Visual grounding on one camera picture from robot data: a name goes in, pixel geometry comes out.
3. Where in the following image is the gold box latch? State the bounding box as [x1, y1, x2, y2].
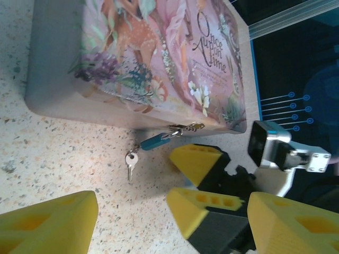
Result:
[169, 121, 206, 133]

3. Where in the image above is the aluminium frame post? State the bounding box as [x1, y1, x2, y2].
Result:
[229, 0, 339, 41]

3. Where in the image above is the pink illustrated tin box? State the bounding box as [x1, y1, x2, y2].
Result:
[25, 0, 247, 135]

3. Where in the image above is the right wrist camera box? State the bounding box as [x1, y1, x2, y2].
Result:
[247, 120, 332, 198]

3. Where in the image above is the blue key strap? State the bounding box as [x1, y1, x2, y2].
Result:
[139, 129, 184, 152]

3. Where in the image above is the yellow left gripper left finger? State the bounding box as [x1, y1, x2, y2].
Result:
[0, 190, 99, 254]

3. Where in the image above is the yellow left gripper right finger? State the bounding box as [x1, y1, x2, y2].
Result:
[248, 192, 339, 254]

